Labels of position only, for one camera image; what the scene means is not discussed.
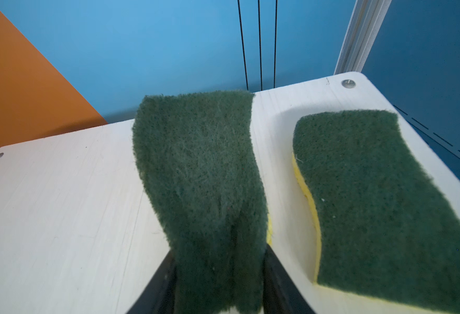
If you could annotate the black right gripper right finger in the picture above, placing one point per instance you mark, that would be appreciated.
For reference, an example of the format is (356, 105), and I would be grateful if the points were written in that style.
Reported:
(280, 295)

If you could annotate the green scouring sponge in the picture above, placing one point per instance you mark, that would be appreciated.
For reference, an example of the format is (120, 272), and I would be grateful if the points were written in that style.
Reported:
(195, 159)
(384, 229)

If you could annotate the aluminium corner post right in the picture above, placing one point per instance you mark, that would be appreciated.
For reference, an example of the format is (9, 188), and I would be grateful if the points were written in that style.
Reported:
(365, 23)

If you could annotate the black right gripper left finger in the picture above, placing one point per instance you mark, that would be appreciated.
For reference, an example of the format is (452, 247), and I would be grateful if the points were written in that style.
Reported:
(159, 295)

